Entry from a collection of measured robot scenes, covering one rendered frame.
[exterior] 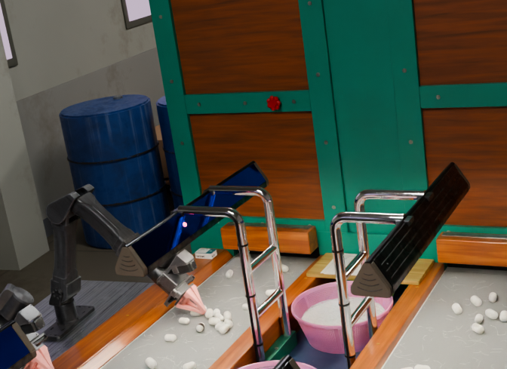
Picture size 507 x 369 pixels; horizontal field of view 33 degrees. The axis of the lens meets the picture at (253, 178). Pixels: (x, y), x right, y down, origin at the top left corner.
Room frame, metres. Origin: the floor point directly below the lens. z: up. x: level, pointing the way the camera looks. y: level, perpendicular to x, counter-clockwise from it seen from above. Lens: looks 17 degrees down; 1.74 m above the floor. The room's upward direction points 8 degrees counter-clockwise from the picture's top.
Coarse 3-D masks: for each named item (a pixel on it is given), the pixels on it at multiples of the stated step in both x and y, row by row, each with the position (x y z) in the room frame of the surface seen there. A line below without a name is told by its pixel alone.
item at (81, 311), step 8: (64, 304) 2.32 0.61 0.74; (72, 304) 2.33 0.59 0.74; (56, 312) 2.32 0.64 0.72; (64, 312) 2.31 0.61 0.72; (72, 312) 2.32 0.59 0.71; (80, 312) 2.38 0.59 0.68; (88, 312) 2.38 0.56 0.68; (56, 320) 2.34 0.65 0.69; (64, 320) 2.31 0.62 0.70; (72, 320) 2.32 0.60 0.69; (80, 320) 2.34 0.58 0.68; (48, 328) 2.30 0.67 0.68; (56, 328) 2.30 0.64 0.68; (64, 328) 2.29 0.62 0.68; (72, 328) 2.30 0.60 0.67; (48, 336) 2.25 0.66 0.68; (56, 336) 2.25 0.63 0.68
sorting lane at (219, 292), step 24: (240, 264) 2.44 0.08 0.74; (264, 264) 2.41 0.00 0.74; (288, 264) 2.38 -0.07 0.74; (216, 288) 2.28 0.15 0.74; (240, 288) 2.26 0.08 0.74; (264, 288) 2.23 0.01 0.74; (168, 312) 2.16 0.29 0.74; (240, 312) 2.10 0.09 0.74; (144, 336) 2.04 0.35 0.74; (192, 336) 2.00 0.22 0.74; (216, 336) 1.98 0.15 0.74; (120, 360) 1.92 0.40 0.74; (144, 360) 1.91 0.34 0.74; (168, 360) 1.89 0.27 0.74; (192, 360) 1.87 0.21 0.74; (216, 360) 1.85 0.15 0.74
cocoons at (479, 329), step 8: (472, 296) 1.95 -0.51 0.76; (496, 296) 1.95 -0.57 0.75; (456, 304) 1.92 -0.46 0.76; (480, 304) 1.93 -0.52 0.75; (456, 312) 1.90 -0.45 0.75; (488, 312) 1.86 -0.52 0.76; (496, 312) 1.85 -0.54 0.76; (504, 312) 1.84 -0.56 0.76; (480, 320) 1.84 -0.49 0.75; (504, 320) 1.83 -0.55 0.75; (472, 328) 1.81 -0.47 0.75; (480, 328) 1.79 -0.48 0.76; (408, 368) 1.65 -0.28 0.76; (416, 368) 1.65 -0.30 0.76; (424, 368) 1.65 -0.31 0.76
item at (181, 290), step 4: (184, 284) 2.11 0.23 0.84; (188, 284) 2.12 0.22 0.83; (192, 284) 2.12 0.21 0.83; (180, 288) 2.09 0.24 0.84; (184, 288) 2.10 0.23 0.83; (188, 288) 2.10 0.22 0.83; (192, 288) 2.11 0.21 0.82; (196, 288) 2.12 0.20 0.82; (180, 292) 2.08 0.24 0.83; (184, 292) 2.09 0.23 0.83; (196, 292) 2.11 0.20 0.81; (172, 296) 2.08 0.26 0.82; (176, 296) 2.08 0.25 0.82; (180, 296) 2.08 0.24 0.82; (196, 296) 2.11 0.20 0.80; (188, 300) 2.13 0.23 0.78; (200, 300) 2.10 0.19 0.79; (188, 304) 2.12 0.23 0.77; (192, 304) 2.12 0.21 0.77; (204, 308) 2.10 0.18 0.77
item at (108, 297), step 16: (96, 288) 2.58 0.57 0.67; (112, 288) 2.56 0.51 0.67; (128, 288) 2.54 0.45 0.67; (144, 288) 2.52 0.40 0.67; (48, 304) 2.51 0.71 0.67; (80, 304) 2.47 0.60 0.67; (96, 304) 2.45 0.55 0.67; (112, 304) 2.44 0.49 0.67; (48, 320) 2.39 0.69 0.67; (96, 320) 2.34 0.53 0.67; (64, 336) 2.26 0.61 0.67; (80, 336) 2.24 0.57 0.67; (48, 352) 2.17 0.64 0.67
